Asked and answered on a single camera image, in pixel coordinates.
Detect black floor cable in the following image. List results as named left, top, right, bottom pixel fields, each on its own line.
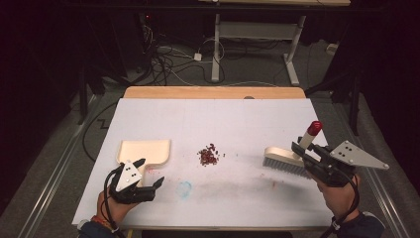
left=81, top=101, right=119, bottom=163

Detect person's left hand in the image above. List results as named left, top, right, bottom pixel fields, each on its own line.
left=96, top=189, right=141, bottom=226

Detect red orange bracelet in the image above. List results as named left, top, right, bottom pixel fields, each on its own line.
left=90, top=214, right=113, bottom=230

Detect black computer tower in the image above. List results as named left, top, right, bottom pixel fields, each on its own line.
left=127, top=12, right=157, bottom=72

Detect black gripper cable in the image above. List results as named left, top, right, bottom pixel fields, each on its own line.
left=103, top=165, right=122, bottom=238
left=321, top=172, right=362, bottom=238

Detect cream plastic dustpan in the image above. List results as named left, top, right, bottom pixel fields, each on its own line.
left=116, top=139, right=172, bottom=187

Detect black stand leg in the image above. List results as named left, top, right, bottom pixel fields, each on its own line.
left=76, top=63, right=91, bottom=126

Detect cream brush with grey bristles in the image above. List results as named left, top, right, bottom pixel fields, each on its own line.
left=262, top=120, right=324, bottom=179

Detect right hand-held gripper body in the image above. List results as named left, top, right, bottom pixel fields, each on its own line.
left=301, top=140, right=390, bottom=188

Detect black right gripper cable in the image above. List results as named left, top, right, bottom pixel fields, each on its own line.
left=321, top=172, right=362, bottom=238

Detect tangle of floor cables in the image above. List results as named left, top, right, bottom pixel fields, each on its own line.
left=142, top=26, right=229, bottom=87

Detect metal floor rail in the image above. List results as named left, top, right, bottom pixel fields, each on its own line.
left=333, top=98, right=412, bottom=238
left=16, top=94, right=101, bottom=238

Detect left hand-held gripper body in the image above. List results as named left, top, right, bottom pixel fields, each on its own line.
left=108, top=160, right=157, bottom=205

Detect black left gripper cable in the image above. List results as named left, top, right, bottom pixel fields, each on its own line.
left=103, top=165, right=122, bottom=238

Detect person's right hand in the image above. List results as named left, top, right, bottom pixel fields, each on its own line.
left=311, top=172, right=362, bottom=224

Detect desk with white legs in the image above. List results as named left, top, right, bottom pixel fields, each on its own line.
left=197, top=0, right=352, bottom=87

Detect pile of red beans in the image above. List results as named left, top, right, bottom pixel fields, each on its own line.
left=197, top=143, right=227, bottom=167

